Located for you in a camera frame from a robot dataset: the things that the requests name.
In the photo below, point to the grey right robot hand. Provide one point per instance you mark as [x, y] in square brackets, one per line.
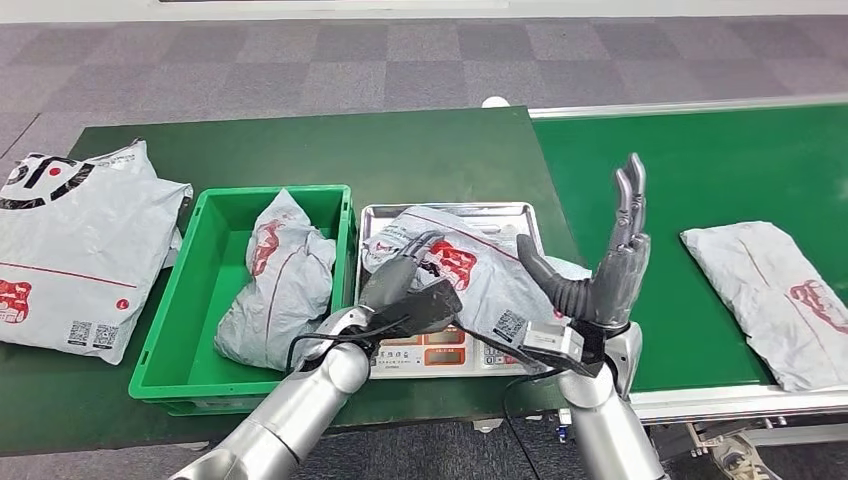
[616, 285]

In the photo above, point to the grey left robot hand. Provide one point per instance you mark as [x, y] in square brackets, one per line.
[391, 281]

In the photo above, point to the grey red-print parcel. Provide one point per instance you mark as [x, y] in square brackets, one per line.
[285, 285]

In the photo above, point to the grey parcel red logo text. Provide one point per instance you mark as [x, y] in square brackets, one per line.
[497, 285]

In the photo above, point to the pale grey parcel red stripe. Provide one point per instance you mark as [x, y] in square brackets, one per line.
[762, 291]

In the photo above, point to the green conveyor belt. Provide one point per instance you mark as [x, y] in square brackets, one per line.
[729, 166]

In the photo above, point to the white electronic scale steel tray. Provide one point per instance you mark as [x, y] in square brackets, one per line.
[430, 361]

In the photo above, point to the green plastic crate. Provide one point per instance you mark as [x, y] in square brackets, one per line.
[199, 285]

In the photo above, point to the white round cap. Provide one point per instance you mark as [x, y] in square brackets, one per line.
[495, 102]

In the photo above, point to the grey sneaker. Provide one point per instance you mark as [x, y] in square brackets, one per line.
[742, 458]

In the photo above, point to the large white black-print mailer bag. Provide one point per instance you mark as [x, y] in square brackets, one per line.
[79, 252]

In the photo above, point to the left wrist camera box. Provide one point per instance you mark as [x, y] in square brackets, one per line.
[424, 308]

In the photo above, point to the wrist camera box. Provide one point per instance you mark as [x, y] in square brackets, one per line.
[424, 308]
[553, 341]

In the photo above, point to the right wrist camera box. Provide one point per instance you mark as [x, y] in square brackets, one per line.
[553, 341]

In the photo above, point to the small white bracket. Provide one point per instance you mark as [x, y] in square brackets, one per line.
[487, 425]

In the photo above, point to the aluminium conveyor frame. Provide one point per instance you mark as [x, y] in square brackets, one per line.
[662, 107]

